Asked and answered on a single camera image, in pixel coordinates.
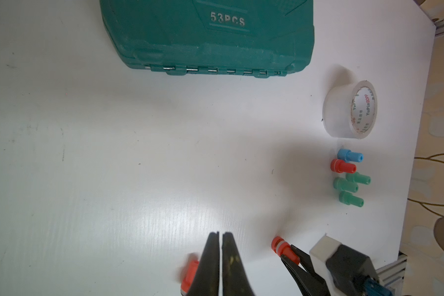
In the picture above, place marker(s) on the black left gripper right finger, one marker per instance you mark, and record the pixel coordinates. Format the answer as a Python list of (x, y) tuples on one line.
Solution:
[(235, 281)]

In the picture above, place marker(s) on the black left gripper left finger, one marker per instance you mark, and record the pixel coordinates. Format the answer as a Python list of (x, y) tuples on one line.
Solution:
[(207, 277)]

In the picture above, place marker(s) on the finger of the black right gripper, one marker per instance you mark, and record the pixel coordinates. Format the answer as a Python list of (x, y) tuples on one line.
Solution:
[(301, 261), (308, 285)]

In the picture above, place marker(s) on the green stamp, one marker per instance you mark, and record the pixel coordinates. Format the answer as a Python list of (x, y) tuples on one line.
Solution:
[(348, 198), (342, 184), (358, 178)]

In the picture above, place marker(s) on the clear packing tape roll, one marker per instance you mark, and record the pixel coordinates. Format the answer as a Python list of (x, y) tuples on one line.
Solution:
[(350, 111)]

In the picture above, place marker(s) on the green plastic tool case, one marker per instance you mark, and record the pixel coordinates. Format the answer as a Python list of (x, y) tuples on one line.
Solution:
[(246, 38)]

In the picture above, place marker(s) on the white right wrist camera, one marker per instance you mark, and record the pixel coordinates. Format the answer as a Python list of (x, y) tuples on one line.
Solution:
[(345, 271)]

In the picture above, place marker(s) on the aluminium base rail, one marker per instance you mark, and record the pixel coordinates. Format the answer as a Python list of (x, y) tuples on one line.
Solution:
[(392, 275)]

